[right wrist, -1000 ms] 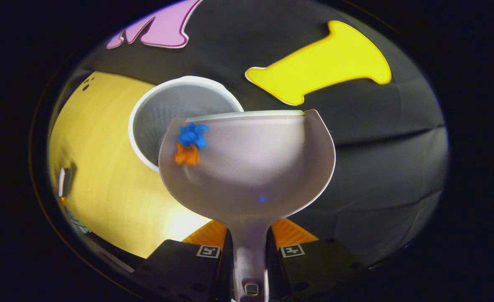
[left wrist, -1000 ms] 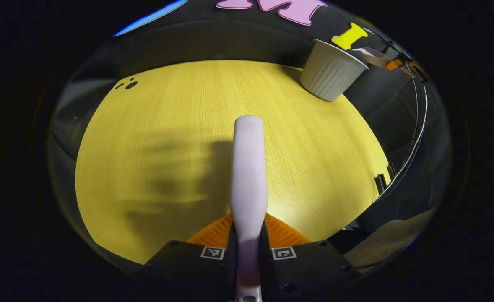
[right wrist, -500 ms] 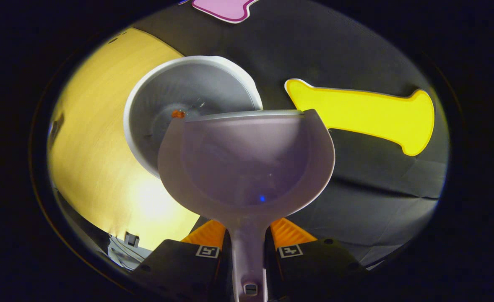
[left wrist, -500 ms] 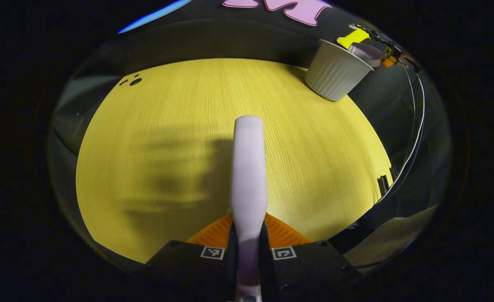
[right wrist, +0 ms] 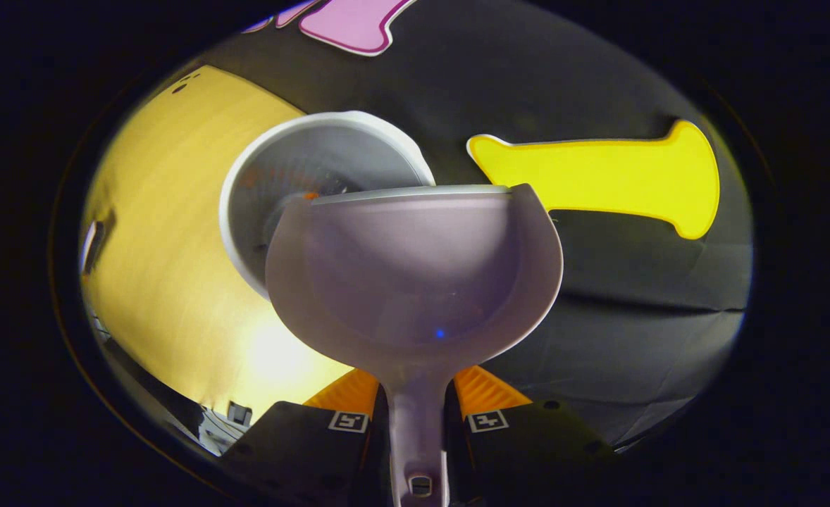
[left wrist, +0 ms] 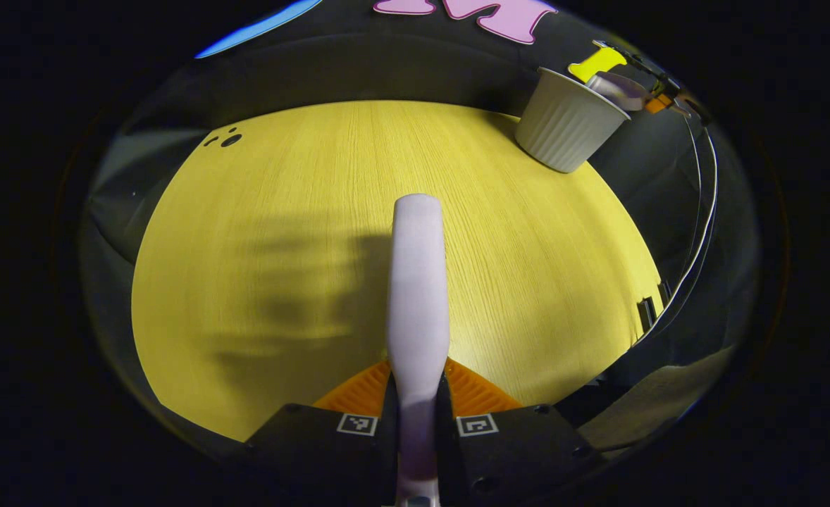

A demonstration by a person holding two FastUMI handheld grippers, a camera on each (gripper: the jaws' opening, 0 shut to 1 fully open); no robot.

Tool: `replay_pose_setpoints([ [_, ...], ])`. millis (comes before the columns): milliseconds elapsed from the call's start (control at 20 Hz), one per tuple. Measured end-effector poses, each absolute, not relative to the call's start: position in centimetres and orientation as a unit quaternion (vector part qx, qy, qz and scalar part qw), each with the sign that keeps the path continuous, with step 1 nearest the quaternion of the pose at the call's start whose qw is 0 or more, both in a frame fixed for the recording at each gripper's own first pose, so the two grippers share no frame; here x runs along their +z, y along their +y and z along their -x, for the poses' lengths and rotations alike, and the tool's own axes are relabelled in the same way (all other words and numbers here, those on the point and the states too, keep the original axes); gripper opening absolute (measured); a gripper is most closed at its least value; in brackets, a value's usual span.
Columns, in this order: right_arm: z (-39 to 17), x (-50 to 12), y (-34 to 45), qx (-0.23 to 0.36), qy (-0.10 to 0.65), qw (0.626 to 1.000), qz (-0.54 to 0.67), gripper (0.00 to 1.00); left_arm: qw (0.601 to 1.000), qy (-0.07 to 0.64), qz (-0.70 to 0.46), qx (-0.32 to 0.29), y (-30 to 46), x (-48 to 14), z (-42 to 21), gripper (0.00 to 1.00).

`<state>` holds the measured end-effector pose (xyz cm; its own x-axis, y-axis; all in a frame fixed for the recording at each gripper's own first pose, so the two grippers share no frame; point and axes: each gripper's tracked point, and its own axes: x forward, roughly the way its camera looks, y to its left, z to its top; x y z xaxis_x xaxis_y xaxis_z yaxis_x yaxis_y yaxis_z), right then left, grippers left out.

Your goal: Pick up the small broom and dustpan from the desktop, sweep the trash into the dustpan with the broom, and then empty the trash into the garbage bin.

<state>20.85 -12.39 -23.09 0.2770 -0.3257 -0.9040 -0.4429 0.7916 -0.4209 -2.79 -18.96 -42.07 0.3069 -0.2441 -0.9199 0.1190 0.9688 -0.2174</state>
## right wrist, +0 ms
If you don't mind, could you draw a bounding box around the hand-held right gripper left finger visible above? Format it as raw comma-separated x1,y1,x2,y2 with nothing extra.
221,368,395,507

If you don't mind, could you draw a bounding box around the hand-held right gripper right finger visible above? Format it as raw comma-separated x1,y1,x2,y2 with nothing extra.
446,364,620,507

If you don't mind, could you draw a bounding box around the light purple dustpan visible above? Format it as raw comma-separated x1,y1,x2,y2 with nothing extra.
266,184,565,507

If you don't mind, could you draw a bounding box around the white ribbed garbage bin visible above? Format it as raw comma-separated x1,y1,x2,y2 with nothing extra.
219,111,437,300

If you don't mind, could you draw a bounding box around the yellow wooden desktop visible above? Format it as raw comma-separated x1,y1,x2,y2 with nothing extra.
80,65,357,423

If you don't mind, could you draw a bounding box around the black backdrop cloth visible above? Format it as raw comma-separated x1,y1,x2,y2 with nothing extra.
197,0,754,451

